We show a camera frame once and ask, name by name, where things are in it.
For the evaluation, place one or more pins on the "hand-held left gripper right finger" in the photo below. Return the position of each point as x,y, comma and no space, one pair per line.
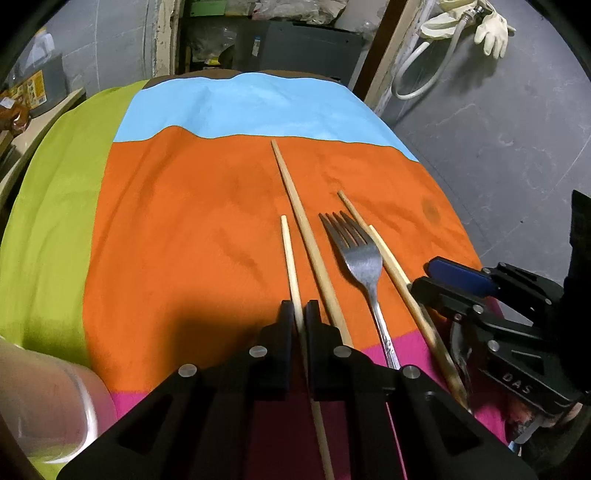
323,355

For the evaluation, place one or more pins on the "white rubber glove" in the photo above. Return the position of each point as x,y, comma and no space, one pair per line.
443,25
494,30

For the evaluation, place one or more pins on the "colourful striped cloth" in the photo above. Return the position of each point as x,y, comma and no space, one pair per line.
184,207

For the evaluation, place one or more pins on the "metal fork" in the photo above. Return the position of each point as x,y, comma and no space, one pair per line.
362,263

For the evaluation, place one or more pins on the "large oil jug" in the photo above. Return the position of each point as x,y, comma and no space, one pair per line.
46,78

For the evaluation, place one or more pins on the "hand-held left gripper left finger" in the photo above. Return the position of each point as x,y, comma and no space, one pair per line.
277,350

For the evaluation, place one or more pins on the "door frame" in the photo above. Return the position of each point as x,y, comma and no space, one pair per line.
166,46

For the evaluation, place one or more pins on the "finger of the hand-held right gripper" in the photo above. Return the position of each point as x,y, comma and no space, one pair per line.
461,277
438,295

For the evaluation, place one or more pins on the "white plastic utensil holder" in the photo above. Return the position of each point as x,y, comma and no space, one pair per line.
46,406

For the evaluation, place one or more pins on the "wooden chopstick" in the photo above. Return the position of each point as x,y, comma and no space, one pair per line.
290,263
392,265
348,205
300,217

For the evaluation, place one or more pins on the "metal spoon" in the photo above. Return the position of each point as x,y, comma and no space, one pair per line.
457,355

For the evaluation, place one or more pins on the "brown glossy object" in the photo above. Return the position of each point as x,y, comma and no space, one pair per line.
16,117

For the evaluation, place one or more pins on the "crumpled clear plastic bag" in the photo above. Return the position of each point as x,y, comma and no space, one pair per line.
295,7

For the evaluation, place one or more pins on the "green box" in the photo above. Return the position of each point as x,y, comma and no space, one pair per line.
207,5

